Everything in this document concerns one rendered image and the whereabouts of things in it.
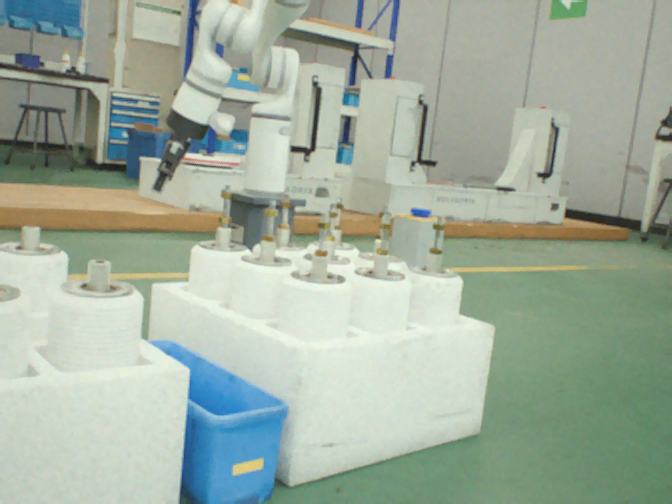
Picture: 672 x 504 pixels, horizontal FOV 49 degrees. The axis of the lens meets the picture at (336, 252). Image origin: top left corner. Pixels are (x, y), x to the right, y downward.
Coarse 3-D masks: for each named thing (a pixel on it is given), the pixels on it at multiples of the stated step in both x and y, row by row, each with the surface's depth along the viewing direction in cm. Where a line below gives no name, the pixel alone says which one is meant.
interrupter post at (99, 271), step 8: (96, 264) 78; (104, 264) 78; (88, 272) 79; (96, 272) 78; (104, 272) 78; (88, 280) 79; (96, 280) 78; (104, 280) 79; (88, 288) 79; (96, 288) 78; (104, 288) 79
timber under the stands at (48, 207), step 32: (0, 192) 311; (32, 192) 325; (64, 192) 339; (96, 192) 355; (128, 192) 375; (0, 224) 268; (32, 224) 275; (64, 224) 282; (96, 224) 289; (128, 224) 297; (160, 224) 305; (192, 224) 314; (352, 224) 366; (448, 224) 406; (480, 224) 422; (512, 224) 445; (576, 224) 506
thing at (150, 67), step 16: (112, 0) 735; (128, 0) 702; (144, 0) 706; (160, 0) 715; (176, 0) 725; (112, 16) 735; (128, 16) 702; (128, 32) 704; (112, 48) 734; (128, 48) 706; (144, 48) 714; (160, 48) 724; (176, 48) 733; (112, 64) 734; (128, 64) 708; (144, 64) 717; (160, 64) 727; (176, 64) 736; (112, 80) 734; (128, 80) 711; (144, 80) 720; (160, 80) 730; (176, 80) 739
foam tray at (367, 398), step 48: (192, 336) 110; (240, 336) 101; (288, 336) 97; (384, 336) 102; (432, 336) 107; (480, 336) 115; (288, 384) 93; (336, 384) 96; (384, 384) 102; (432, 384) 109; (480, 384) 117; (288, 432) 93; (336, 432) 97; (384, 432) 104; (432, 432) 111; (288, 480) 94
